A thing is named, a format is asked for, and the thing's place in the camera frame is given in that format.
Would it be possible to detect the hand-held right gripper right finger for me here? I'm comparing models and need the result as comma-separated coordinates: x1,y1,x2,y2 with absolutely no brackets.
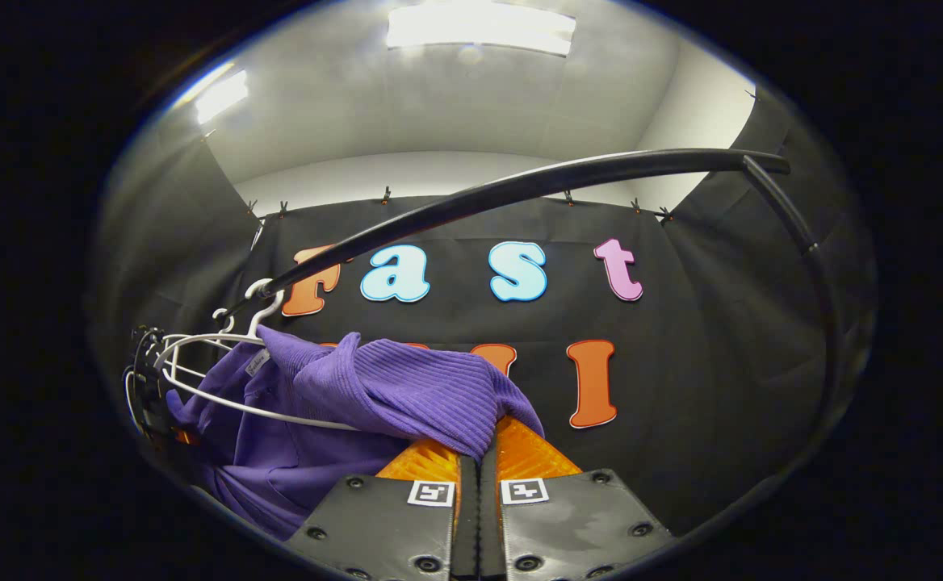
480,416,675,580

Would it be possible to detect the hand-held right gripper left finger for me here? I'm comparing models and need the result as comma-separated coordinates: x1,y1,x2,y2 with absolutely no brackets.
284,438,481,581

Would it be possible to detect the purple corduroy jacket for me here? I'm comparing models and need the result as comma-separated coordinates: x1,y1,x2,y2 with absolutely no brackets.
166,325,545,541

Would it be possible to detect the white plastic hanger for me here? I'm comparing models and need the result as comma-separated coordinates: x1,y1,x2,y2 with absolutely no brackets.
161,307,236,380
154,278,359,433

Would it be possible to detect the black clothes rail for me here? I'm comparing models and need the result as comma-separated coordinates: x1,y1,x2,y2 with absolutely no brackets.
225,148,844,485

